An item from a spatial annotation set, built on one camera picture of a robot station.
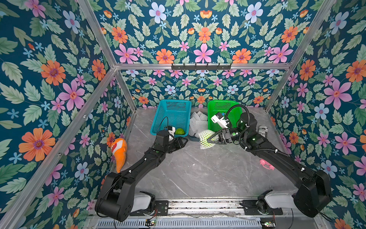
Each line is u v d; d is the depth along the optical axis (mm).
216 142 587
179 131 982
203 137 586
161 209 737
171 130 798
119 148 881
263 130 1020
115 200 412
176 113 1149
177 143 751
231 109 608
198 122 1014
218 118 623
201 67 932
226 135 583
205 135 589
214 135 586
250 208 733
